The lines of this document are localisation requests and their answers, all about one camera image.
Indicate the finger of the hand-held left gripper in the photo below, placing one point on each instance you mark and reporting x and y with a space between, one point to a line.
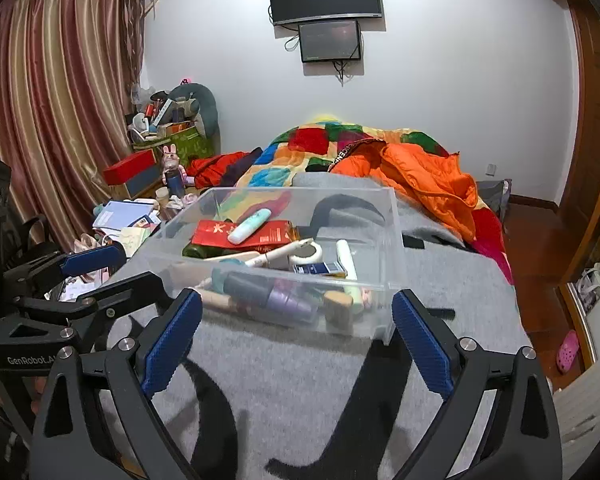
92 260
125 292

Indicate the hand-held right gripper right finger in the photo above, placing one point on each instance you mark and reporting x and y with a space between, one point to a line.
422 342

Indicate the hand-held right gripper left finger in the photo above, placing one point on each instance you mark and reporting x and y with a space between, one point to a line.
172 340

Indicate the dark green glass bottle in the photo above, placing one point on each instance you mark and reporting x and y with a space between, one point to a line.
200 251

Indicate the tan small box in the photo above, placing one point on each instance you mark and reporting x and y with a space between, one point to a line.
337 307

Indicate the red tea packet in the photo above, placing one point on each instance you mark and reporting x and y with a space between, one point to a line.
210 232

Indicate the white tube with green cap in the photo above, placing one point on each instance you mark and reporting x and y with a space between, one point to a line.
346 260

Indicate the purple bottle with black cap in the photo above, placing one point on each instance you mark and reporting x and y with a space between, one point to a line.
280 300

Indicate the blue card pack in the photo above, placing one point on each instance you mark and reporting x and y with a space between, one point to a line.
320 268

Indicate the cream long stick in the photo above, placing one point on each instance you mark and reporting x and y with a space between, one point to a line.
275 254

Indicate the mint green tube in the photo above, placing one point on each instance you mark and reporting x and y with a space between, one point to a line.
250 225

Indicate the clear plastic storage box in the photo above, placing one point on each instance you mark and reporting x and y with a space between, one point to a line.
280 200

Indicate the green booklet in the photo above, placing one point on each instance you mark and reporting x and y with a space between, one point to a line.
135 239

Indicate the blue notebook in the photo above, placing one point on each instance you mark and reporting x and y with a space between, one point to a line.
117 215

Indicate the red rectangular box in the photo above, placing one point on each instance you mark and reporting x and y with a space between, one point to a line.
130 167

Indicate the pink rabbit doll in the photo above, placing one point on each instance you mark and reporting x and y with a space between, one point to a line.
172 170

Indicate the grey blanket with black pattern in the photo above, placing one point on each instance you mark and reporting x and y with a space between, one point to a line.
290 385

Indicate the pink clog shoe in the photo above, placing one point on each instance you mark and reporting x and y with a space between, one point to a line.
567 352

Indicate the red garment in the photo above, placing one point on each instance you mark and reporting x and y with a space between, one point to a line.
207 167

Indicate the green cardboard box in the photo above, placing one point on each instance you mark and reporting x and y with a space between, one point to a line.
195 145

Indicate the striped brown curtain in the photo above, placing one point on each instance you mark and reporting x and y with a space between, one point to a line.
50 110

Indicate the dark grey cloth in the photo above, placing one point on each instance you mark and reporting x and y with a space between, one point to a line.
495 197

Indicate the orange puffer jacket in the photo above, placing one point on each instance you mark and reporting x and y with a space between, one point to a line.
420 180

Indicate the dark purple garment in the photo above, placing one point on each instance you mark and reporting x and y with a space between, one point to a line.
240 167

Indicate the white wardrobe door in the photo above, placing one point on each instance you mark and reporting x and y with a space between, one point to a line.
585 410

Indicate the white sneakers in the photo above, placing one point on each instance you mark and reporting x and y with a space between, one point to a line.
597 285

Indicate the grey plush pillow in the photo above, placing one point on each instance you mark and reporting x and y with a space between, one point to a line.
205 105

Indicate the colourful patchwork quilt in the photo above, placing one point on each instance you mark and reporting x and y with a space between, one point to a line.
305 140

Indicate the white wall socket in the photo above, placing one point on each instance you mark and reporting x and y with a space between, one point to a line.
491 167

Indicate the small black wall monitor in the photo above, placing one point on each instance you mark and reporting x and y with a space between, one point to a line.
330 40

